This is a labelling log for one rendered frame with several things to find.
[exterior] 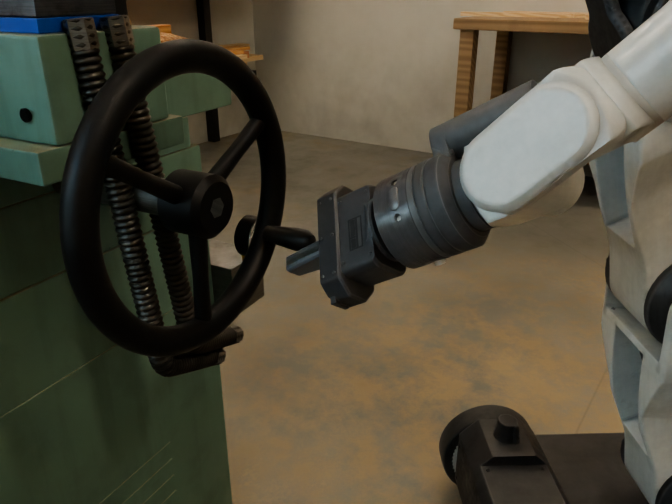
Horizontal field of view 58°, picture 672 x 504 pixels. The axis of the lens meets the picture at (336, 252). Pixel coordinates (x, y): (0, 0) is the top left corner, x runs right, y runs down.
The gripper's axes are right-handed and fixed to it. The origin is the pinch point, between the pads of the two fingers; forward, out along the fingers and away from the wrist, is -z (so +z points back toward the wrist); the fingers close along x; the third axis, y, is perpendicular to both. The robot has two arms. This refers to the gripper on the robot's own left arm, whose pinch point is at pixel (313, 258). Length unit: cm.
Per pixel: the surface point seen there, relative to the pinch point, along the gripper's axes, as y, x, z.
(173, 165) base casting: 4.3, 18.0, -19.6
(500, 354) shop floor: -124, 19, -37
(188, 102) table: 5.2, 25.5, -15.9
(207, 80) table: 3.3, 29.6, -14.7
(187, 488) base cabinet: -19, -19, -45
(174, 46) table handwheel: 21.5, 10.6, 4.7
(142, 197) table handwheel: 15.8, 3.7, -7.2
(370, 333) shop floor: -106, 30, -70
